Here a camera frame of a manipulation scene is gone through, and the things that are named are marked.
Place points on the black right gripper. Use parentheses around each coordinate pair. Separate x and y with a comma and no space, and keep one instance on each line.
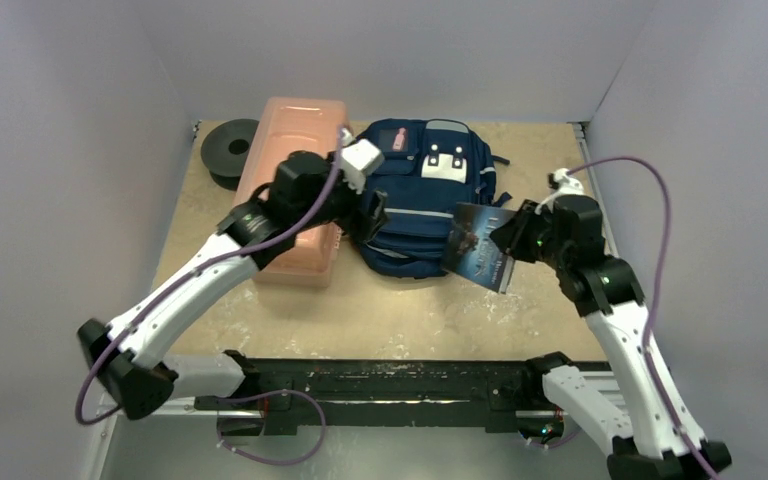
(516,230)

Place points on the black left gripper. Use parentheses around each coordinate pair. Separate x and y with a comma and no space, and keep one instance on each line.
(359,224)

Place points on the dark book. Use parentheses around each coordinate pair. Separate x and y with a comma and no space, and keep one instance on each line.
(471,253)

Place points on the navy blue student backpack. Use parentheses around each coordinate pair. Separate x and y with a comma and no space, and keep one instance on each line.
(444,163)

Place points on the pink pen toy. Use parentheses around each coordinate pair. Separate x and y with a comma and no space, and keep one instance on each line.
(399,140)

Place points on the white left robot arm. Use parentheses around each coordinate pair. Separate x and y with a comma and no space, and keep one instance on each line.
(129,354)

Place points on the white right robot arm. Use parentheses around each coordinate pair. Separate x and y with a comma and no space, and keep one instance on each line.
(654,436)

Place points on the black filament spool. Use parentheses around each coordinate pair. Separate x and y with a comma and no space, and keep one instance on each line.
(225,149)

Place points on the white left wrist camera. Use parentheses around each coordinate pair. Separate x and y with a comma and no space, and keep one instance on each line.
(358,161)

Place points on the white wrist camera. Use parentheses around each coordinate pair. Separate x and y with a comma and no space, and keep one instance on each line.
(358,161)
(562,183)

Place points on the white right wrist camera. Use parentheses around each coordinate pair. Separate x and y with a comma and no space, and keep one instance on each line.
(562,183)

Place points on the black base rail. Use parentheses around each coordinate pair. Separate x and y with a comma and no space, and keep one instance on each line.
(284,394)

